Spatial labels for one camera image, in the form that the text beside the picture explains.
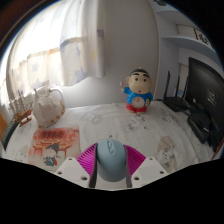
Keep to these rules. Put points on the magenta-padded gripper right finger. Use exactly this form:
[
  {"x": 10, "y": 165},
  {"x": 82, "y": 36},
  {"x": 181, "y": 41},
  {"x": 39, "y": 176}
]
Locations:
[{"x": 136, "y": 161}]

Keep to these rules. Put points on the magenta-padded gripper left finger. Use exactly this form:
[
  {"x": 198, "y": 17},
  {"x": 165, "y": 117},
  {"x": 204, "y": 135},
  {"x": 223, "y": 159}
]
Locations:
[{"x": 87, "y": 160}]

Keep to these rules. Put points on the light blue computer mouse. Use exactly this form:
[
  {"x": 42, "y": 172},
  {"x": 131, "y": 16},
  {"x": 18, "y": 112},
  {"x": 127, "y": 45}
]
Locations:
[{"x": 111, "y": 160}]

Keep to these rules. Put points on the red cartoon print mouse pad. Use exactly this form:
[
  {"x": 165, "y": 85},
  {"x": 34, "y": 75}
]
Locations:
[{"x": 53, "y": 143}]

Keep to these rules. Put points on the white printed tablecloth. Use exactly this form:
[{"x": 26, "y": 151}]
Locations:
[{"x": 133, "y": 128}]

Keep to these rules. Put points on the white ceramic teapot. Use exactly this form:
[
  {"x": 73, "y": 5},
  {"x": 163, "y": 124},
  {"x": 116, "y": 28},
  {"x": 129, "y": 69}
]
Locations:
[{"x": 46, "y": 108}]

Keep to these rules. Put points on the cartoon boy figurine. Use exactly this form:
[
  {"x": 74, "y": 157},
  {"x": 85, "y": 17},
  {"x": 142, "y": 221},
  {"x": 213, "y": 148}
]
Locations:
[{"x": 139, "y": 90}]

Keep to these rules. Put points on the black router with antennas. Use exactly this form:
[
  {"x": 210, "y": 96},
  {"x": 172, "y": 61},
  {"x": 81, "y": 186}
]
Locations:
[{"x": 176, "y": 101}]

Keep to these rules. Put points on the black box device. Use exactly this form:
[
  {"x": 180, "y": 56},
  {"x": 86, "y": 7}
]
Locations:
[{"x": 199, "y": 125}]

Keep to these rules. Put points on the wooden model sailing ship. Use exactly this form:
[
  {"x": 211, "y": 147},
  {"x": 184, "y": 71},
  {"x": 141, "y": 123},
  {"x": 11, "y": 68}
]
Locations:
[{"x": 21, "y": 115}]

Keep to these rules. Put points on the red paper packet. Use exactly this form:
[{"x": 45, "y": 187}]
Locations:
[{"x": 220, "y": 150}]

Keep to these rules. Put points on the black monitor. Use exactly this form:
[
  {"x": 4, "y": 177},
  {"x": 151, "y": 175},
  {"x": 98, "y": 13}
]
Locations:
[{"x": 208, "y": 90}]

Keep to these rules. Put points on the white star print curtain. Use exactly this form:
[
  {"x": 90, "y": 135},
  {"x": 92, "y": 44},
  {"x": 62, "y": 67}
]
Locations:
[{"x": 50, "y": 43}]

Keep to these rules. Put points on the white wall shelf unit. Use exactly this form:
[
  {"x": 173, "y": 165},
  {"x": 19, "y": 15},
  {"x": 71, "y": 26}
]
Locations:
[{"x": 176, "y": 43}]

